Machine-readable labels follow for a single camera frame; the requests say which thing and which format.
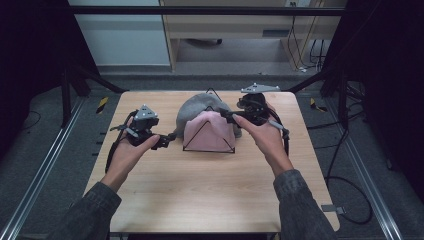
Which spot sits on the aluminium rail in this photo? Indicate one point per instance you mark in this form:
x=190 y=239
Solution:
x=43 y=173
x=366 y=180

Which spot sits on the person's left hand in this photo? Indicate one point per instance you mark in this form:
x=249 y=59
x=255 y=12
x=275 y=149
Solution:
x=126 y=160

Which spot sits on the grey clip on table edge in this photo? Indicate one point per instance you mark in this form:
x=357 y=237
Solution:
x=333 y=209

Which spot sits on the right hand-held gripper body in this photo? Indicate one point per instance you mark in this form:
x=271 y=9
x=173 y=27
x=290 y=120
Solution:
x=255 y=106

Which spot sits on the black horizontal frame bar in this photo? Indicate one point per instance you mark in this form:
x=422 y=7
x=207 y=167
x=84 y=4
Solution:
x=206 y=10

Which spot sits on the white cabinet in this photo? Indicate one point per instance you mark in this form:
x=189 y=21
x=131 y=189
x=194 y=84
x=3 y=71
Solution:
x=123 y=40

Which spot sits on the person's right hand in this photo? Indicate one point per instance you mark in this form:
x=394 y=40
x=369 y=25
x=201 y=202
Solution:
x=266 y=140

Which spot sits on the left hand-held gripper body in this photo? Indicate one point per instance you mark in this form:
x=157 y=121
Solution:
x=142 y=126

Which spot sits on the grey knitted beanie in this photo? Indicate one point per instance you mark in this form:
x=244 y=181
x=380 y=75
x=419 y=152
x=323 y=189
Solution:
x=195 y=106

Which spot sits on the black metal stand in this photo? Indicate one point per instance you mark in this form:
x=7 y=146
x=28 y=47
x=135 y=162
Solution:
x=342 y=100
x=66 y=96

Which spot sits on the pink knitted beanie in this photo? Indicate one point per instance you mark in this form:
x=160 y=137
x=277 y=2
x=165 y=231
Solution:
x=208 y=135

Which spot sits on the black curtain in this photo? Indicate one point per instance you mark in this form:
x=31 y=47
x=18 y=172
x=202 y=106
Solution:
x=30 y=60
x=390 y=83

